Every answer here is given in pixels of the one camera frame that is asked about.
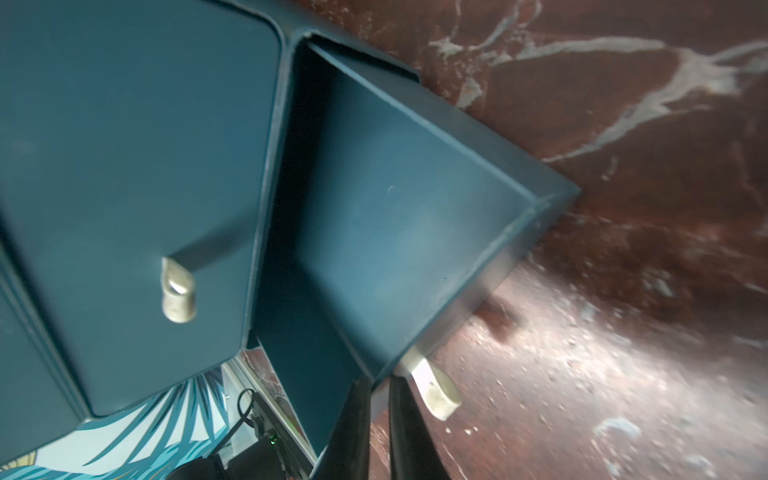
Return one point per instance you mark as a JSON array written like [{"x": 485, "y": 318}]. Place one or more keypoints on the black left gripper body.
[{"x": 260, "y": 461}]

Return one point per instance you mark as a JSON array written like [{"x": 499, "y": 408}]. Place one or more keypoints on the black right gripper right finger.
[{"x": 412, "y": 451}]

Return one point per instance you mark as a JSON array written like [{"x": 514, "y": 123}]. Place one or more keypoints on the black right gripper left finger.
[{"x": 347, "y": 454}]

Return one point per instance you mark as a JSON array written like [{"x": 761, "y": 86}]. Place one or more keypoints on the cream drawer knob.
[
  {"x": 178, "y": 292},
  {"x": 438, "y": 391}
]

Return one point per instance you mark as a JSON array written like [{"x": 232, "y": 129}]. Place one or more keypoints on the teal bottom drawer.
[{"x": 394, "y": 216}]

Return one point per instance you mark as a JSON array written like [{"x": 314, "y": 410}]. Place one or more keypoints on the teal drawer cabinet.
[{"x": 150, "y": 120}]

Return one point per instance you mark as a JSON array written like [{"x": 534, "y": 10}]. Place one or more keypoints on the cream drawer knob bottom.
[{"x": 438, "y": 391}]

